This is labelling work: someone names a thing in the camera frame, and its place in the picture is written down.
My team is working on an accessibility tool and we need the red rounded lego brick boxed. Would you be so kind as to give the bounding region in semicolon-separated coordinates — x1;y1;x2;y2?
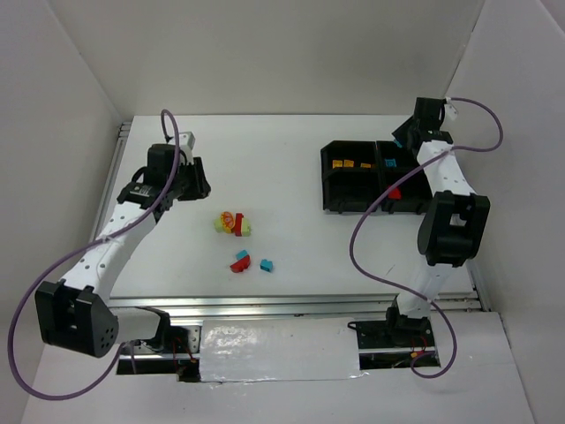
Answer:
388;187;402;200

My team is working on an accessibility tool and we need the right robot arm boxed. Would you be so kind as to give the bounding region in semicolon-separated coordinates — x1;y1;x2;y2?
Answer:
386;97;490;337

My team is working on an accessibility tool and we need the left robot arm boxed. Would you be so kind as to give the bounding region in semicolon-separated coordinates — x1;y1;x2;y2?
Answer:
34;132;211;358

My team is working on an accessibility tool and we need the light green lego brick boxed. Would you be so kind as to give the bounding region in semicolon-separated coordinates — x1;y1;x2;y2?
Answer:
214;216;230;233

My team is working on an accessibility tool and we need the red tall lego brick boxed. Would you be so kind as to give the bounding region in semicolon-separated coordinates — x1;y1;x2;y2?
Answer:
233;213;244;237

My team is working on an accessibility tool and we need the light green rounded lego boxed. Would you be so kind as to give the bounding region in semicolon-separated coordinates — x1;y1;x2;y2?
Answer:
241;218;252;237

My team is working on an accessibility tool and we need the black four-compartment bin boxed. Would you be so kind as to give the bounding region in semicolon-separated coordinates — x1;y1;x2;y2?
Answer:
320;140;432;215

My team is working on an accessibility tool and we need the red half-round lego brick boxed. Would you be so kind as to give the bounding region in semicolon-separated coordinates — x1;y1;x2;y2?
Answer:
230;255;251;273

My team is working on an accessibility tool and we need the small teal lego brick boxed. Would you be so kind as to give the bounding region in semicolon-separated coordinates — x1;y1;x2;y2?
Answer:
260;259;274;272

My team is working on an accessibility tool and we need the white foil tape panel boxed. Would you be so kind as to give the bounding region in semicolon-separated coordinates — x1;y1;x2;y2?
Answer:
200;318;361;382

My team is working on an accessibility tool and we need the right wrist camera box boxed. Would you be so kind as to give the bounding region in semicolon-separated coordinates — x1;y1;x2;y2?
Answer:
444;97;459;121

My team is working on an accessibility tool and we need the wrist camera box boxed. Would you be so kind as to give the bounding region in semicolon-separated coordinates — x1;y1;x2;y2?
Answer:
179;132;195;163
444;97;459;121

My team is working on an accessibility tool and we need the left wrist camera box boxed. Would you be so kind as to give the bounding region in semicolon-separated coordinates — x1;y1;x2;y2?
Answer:
179;132;195;163

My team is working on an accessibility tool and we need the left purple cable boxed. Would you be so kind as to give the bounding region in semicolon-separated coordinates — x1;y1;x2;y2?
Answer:
7;109;182;402

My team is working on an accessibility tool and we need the purple cable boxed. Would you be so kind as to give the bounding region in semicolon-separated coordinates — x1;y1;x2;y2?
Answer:
7;109;182;402
349;96;505;380

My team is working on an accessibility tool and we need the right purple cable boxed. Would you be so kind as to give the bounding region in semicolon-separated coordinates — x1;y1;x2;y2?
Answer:
349;96;505;380

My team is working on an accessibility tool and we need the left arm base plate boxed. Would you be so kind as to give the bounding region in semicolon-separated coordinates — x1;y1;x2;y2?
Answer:
116;325;202;382

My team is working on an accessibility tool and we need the aluminium rail frame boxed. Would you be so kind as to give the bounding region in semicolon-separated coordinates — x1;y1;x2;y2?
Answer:
105;289;491;319

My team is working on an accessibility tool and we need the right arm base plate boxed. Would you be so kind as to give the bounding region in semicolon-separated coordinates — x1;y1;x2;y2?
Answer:
347;320;440;371

